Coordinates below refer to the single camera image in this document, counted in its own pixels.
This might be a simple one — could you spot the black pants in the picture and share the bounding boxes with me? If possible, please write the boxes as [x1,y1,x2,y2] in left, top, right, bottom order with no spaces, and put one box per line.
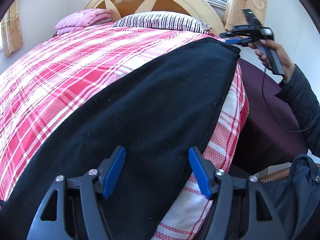
[1,37,240,239]

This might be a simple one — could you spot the dark jacket right forearm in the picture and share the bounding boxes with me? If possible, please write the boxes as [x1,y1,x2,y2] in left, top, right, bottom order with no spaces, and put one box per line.
[264,67,319,239]

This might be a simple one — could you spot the person's right hand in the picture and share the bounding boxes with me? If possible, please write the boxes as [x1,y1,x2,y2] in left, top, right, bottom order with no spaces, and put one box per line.
[248,40,296,82]

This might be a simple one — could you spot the beige floral curtain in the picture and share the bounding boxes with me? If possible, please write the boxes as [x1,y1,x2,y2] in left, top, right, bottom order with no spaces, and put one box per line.
[222,0,267,30]

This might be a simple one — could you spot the striped pillow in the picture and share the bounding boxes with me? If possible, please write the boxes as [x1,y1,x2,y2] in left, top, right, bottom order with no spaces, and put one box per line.
[113,11,211,34]

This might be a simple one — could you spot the wicker chair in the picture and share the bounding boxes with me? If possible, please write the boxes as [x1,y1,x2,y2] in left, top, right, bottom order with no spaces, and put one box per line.
[260,167,290,183]

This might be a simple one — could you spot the dark maroon mattress side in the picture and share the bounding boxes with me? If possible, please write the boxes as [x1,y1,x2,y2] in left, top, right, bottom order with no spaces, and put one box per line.
[232,59,308,174]

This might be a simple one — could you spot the red white plaid bedspread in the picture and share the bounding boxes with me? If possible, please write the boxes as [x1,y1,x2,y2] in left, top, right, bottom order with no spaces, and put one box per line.
[1,24,247,239]

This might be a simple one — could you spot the cream wooden headboard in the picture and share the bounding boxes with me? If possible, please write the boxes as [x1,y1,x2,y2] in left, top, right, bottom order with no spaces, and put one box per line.
[86,0,225,36]

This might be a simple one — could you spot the folded pink blanket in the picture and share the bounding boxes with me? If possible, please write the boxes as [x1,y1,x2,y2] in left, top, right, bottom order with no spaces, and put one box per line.
[55,8,112,35]

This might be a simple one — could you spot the beige curtain left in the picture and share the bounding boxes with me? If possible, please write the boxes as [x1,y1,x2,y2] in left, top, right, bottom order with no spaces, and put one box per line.
[1,0,23,57]

